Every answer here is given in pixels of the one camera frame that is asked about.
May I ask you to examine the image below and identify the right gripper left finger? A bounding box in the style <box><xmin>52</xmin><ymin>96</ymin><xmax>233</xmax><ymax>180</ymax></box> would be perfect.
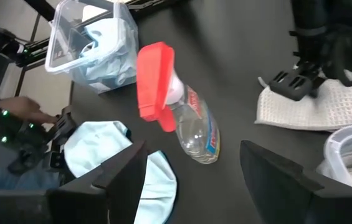
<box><xmin>0</xmin><ymin>139</ymin><xmax>149</xmax><ymax>224</ymax></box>

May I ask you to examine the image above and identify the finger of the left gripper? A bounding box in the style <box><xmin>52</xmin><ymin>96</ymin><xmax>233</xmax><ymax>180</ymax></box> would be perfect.
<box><xmin>268</xmin><ymin>61</ymin><xmax>326</xmax><ymax>102</ymax></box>
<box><xmin>331</xmin><ymin>46</ymin><xmax>352</xmax><ymax>88</ymax></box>

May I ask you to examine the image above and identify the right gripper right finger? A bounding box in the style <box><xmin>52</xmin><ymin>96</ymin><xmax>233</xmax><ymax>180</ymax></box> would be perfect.
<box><xmin>239</xmin><ymin>139</ymin><xmax>352</xmax><ymax>224</ymax></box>

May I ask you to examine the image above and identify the clear plastic bin with label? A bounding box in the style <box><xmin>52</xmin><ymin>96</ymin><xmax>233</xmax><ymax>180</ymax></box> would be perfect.
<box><xmin>315</xmin><ymin>119</ymin><xmax>352</xmax><ymax>194</ymax></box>

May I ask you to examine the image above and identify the person's leg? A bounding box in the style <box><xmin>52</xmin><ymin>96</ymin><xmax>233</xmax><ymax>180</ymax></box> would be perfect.
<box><xmin>0</xmin><ymin>146</ymin><xmax>62</xmax><ymax>191</ymax></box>

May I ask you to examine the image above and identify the person's hand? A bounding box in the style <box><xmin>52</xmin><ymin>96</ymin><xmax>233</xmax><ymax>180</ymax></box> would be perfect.
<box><xmin>0</xmin><ymin>95</ymin><xmax>59</xmax><ymax>125</ymax></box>

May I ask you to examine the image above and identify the clear spray bottle red trigger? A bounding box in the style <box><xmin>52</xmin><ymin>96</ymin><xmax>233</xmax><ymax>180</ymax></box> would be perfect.
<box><xmin>136</xmin><ymin>42</ymin><xmax>221</xmax><ymax>165</ymax></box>

